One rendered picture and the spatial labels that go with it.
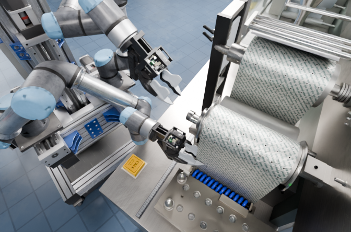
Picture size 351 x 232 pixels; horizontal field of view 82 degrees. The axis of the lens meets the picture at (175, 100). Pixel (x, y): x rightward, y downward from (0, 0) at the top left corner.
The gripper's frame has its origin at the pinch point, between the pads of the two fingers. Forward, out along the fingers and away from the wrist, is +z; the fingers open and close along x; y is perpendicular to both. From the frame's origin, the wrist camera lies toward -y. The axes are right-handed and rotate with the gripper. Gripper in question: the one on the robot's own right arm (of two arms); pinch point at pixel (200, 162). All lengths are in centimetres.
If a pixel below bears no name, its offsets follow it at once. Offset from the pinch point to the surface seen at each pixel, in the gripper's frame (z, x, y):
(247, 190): 17.1, -0.3, 0.5
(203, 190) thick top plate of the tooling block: 5.0, -6.1, -5.9
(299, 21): 8, 76, 20
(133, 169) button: -24.5, -11.7, -16.5
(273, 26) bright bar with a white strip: 2.3, 33.4, 36.4
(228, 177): 10.4, -0.3, 1.4
